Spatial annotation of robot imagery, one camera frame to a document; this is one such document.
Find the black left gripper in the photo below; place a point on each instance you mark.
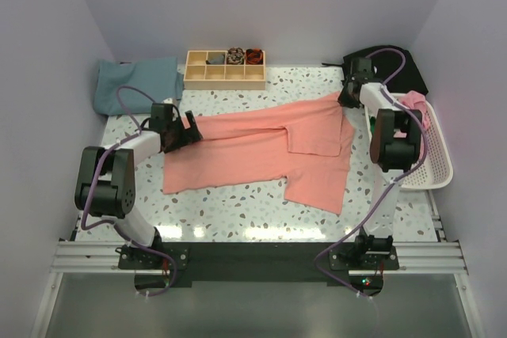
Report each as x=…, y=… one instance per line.
x=184, y=140

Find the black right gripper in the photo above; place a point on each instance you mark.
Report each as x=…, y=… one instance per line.
x=344, y=100

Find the salmon pink t shirt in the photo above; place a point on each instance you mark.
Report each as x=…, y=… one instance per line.
x=308, y=143

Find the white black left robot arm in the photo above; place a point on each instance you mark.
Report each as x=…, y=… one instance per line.
x=105, y=188

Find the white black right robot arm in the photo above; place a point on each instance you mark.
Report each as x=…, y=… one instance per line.
x=395, y=153

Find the green t shirt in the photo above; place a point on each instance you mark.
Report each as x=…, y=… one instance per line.
x=372, y=124

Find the black folded garment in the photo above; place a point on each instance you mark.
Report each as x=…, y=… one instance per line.
x=395, y=66

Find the wooden compartment tray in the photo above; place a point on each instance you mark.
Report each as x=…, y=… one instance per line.
x=200, y=76

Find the folded teal t shirt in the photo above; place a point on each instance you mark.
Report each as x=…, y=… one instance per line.
x=136, y=85

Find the light pink t shirt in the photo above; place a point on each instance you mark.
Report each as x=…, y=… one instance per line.
x=416, y=101

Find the grey rolled sock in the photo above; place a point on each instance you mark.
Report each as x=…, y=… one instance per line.
x=216, y=58

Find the brown patterned rolled sock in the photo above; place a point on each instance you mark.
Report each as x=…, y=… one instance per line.
x=235, y=56

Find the orange black rolled sock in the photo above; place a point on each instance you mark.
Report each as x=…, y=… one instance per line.
x=254, y=56

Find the white plastic laundry basket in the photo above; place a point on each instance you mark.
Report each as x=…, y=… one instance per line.
x=436, y=170

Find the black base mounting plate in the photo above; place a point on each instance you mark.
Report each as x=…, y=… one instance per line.
x=181, y=264

